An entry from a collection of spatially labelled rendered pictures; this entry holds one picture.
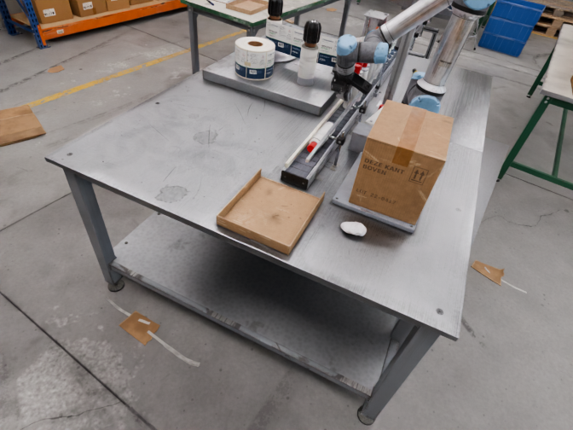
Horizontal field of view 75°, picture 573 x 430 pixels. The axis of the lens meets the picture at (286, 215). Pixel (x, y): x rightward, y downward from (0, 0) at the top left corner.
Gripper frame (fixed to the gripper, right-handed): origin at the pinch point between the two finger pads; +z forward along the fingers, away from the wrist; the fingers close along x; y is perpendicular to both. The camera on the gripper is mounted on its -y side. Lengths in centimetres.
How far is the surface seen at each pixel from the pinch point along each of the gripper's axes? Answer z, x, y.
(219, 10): 68, -91, 142
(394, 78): 9.7, -26.2, -14.0
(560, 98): 80, -104, -111
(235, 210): -32, 76, 11
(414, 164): -42, 43, -37
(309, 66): 2.5, -14.1, 25.9
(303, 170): -22, 50, -1
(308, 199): -23, 60, -8
